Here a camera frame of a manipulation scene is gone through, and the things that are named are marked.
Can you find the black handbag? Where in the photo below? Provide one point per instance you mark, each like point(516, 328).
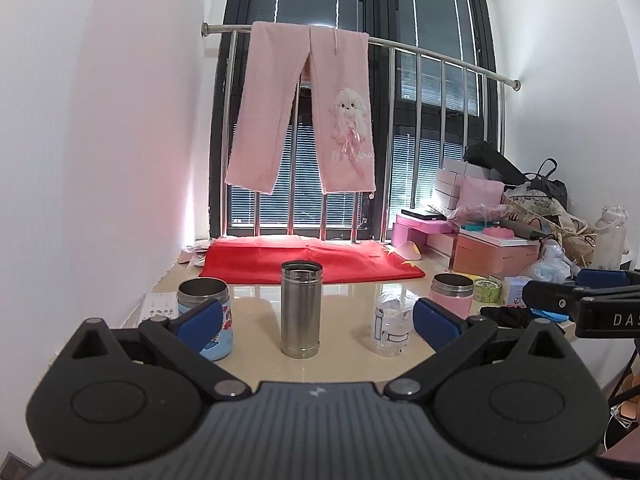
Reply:
point(550, 185)

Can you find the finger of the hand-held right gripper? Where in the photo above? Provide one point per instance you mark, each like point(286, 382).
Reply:
point(550, 295)
point(600, 278)

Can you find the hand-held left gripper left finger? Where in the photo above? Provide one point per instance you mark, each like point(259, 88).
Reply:
point(200, 324)

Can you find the tall stainless steel cup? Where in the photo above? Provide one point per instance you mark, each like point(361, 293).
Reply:
point(300, 310)

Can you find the pink pants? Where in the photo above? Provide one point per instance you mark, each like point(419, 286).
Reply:
point(320, 110)

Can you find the small white cartoon box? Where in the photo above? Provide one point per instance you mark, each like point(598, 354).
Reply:
point(515, 292)

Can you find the blue cartoon steel cup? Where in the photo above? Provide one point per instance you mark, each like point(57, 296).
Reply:
point(210, 310)

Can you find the clear plastic bottle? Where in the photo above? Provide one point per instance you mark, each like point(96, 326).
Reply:
point(610, 240)

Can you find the stack of white boxes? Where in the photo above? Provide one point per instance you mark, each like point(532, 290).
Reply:
point(450, 185)

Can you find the green tape roll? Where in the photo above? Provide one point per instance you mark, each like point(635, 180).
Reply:
point(484, 290)

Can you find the black bag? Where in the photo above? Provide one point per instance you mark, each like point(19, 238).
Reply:
point(492, 160)

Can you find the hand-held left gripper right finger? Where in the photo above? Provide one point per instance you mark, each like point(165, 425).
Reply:
point(436, 324)

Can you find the black framed window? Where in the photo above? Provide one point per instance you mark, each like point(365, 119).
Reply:
point(430, 10)

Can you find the crumpled papers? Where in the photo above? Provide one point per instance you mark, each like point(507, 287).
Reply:
point(195, 256)

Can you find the black cloth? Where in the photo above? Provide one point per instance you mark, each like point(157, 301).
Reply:
point(505, 315)

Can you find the small pink stand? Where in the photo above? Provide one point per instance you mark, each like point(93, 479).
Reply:
point(417, 230)

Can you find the white plastic bag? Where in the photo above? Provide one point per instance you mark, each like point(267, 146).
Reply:
point(550, 265)

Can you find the pink steel cup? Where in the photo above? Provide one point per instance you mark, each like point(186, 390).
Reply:
point(452, 296)

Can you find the clear plastic cup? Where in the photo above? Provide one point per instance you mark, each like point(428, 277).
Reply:
point(392, 326)

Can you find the red cloth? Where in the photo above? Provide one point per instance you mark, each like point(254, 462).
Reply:
point(310, 262)

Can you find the stainless steel railing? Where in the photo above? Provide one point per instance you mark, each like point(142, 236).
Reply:
point(440, 57)

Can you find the large pink box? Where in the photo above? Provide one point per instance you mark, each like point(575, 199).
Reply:
point(492, 257)

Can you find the pink paper bag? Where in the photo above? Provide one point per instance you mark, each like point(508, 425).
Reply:
point(481, 192)

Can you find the beige tote bag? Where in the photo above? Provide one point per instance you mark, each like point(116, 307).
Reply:
point(575, 232)

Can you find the white sticker sheet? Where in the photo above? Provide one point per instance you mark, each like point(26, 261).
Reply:
point(157, 308)

